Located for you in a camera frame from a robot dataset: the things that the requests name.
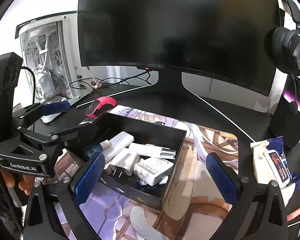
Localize white plug charger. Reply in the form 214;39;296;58
109;148;140;176

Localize white cream tube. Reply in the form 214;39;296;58
128;143;176;159

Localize black cardboard box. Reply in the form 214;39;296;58
67;113;186;210

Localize white medicine box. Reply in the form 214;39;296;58
134;157;173;186

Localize person left hand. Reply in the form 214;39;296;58
0;169;35;196

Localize pink gaming mouse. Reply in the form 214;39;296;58
85;96;117;118

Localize anime desk mat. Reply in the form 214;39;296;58
32;104;241;240

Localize wet wipes pack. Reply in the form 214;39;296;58
250;136;300;205

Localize white PC case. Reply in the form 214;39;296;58
14;11;94;124

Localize pink lip balm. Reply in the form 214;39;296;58
287;207;300;222

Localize white smartphone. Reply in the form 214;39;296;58
288;221;300;238

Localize black speaker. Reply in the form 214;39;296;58
270;75;300;148

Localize black headphones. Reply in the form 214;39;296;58
267;0;300;76

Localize black curved monitor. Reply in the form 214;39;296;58
77;0;280;95

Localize black monitor cables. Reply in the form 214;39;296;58
68;69;152;92

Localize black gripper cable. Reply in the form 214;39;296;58
0;65;37;235

